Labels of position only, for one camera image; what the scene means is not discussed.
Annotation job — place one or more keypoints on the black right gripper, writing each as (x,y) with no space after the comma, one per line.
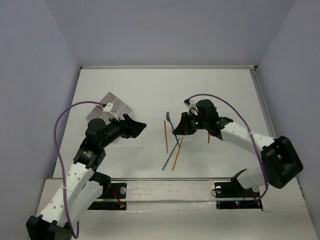
(183,128)

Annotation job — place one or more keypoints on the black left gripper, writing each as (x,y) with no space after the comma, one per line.
(127,126)

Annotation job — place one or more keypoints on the dark blue fork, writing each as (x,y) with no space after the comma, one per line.
(172,127)

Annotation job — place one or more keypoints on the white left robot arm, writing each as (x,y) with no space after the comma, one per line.
(82,184)

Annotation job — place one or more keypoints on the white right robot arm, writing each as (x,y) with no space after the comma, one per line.
(278,160)

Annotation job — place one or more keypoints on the yellow chopstick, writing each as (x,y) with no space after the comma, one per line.
(177,154)

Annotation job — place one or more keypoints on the white divided utensil container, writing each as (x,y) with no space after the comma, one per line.
(110,97)

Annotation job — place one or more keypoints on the orange chopstick left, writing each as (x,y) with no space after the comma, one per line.
(165,135)

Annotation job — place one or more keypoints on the teal chopstick centre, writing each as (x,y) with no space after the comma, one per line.
(170,155)

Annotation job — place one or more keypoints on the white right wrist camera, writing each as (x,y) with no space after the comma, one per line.
(192,108)

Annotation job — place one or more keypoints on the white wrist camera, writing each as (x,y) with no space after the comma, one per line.
(192,108)
(109,109)

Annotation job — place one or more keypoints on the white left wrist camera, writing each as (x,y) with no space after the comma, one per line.
(109,109)

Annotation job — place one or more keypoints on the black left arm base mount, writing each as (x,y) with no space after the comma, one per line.
(113,199)

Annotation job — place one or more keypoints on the aluminium table edge rail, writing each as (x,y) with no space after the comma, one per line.
(228,67)

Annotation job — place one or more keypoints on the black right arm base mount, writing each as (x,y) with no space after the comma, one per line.
(231,197)

